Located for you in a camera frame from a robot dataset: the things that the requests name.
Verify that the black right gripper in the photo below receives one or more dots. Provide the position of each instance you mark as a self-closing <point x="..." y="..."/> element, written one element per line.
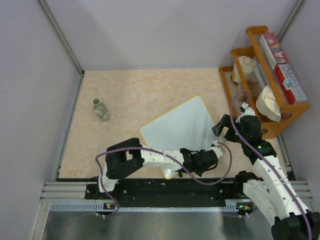
<point x="225" y="121"/>

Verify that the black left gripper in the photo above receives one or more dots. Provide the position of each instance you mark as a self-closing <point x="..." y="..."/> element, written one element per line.
<point x="201" y="171"/>

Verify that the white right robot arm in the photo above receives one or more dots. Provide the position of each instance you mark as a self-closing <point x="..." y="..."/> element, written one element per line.
<point x="289" y="217"/>

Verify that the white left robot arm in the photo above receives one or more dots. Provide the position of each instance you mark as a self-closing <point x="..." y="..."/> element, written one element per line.
<point x="127" y="157"/>

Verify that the yellow-framed whiteboard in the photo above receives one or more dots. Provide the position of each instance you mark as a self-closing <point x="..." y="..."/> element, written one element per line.
<point x="189" y="125"/>

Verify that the crumpled beige cloth front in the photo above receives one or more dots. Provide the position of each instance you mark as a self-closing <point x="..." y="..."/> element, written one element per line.
<point x="267" y="105"/>

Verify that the small yellow white box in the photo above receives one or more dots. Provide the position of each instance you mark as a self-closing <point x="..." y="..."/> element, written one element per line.
<point x="235" y="75"/>

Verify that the orange wooden rack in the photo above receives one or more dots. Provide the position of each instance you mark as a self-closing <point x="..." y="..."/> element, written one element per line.
<point x="254" y="83"/>

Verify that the red white box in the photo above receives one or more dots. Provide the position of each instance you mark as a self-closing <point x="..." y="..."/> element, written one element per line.
<point x="289" y="84"/>

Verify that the clear plastic bottle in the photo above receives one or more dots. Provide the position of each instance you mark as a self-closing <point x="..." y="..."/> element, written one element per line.
<point x="101" y="110"/>

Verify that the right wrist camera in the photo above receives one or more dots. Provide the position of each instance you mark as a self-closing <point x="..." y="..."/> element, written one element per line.
<point x="245" y="110"/>

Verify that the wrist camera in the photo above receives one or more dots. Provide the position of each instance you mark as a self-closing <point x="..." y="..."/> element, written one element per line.
<point x="245" y="110"/>
<point x="219" y="152"/>

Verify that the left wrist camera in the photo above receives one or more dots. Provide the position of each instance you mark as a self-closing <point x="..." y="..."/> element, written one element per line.
<point x="219" y="152"/>

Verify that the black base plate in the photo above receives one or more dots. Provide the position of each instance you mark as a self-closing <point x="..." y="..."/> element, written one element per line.
<point x="181" y="192"/>

